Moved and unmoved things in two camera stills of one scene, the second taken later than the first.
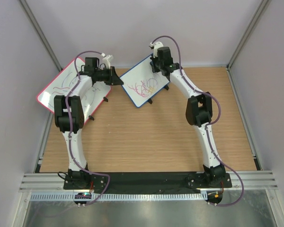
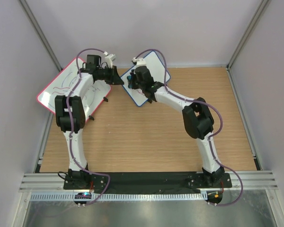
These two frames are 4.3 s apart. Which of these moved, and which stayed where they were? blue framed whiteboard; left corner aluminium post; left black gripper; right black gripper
Moved: right black gripper
Stayed: left corner aluminium post; left black gripper; blue framed whiteboard
